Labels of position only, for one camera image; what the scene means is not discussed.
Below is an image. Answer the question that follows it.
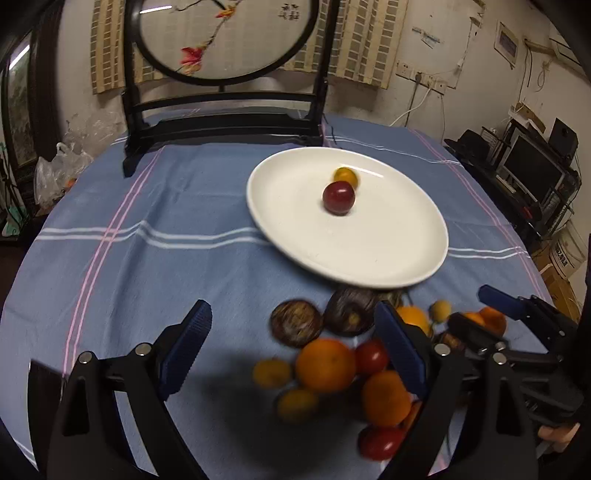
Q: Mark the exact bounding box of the white oval plate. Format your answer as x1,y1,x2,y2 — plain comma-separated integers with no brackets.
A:
246,147,449,289

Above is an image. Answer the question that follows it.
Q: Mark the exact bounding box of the blue striped tablecloth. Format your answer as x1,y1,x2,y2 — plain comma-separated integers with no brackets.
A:
1,116,552,479

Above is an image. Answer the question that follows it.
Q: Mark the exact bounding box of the black smartphone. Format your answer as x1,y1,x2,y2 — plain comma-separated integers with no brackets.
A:
27,360,63,418

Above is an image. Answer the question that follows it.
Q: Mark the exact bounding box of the computer monitor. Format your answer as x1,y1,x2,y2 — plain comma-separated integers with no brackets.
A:
497,124,567,209

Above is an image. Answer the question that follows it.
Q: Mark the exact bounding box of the yellow green kumquat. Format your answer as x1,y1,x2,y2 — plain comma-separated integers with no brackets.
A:
332,167,360,190

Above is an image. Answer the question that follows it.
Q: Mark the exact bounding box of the person right hand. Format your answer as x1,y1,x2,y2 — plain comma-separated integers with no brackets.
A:
537,423,580,455

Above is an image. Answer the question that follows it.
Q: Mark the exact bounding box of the plastic bag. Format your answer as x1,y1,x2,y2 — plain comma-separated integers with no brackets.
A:
34,142,93,208

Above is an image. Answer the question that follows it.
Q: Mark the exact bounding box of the large dark red plum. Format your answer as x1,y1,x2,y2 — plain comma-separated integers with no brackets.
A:
322,181,356,216

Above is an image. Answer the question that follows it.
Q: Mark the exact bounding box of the dark framed mirror cabinet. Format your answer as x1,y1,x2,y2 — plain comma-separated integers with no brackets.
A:
1,1,64,170

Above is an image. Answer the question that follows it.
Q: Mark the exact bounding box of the red cherry tomato front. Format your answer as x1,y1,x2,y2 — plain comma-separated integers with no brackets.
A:
358,426,406,461

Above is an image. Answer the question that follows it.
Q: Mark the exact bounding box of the white power cable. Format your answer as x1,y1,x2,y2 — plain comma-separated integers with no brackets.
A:
387,82,435,128

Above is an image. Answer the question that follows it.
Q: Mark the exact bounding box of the woven bamboo wall hanging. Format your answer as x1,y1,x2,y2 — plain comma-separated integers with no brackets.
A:
90,1,408,94

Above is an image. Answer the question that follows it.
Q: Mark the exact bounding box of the dark water chestnut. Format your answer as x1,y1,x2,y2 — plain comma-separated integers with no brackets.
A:
324,287,378,337
270,299,324,348

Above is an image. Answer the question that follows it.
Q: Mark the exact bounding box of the wall power strip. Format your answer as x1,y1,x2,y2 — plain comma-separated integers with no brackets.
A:
394,61,448,95

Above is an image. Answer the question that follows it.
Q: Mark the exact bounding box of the small orange tangerine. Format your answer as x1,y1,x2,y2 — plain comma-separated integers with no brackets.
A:
479,306,507,337

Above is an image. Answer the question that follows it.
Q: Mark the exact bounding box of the red cherry tomato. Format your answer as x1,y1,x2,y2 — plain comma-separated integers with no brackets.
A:
355,338,389,376
358,426,406,461

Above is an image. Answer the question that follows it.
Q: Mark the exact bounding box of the brown longan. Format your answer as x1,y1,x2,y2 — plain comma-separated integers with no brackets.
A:
252,358,293,389
276,388,320,424

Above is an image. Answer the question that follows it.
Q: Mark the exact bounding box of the round painted screen stand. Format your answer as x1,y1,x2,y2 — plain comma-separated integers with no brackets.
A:
121,1,341,177

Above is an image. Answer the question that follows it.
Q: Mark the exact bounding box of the small orange kumquat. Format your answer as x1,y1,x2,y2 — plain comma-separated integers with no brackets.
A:
463,312,486,327

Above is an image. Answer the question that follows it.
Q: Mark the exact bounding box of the small tan longan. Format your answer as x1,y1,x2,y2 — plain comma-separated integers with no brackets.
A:
429,299,453,324

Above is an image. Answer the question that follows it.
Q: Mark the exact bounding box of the large round tangerine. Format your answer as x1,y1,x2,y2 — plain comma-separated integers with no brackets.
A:
294,338,356,394

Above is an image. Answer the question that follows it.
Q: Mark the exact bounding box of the large oblong tangerine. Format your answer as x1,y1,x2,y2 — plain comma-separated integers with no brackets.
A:
362,370,412,427

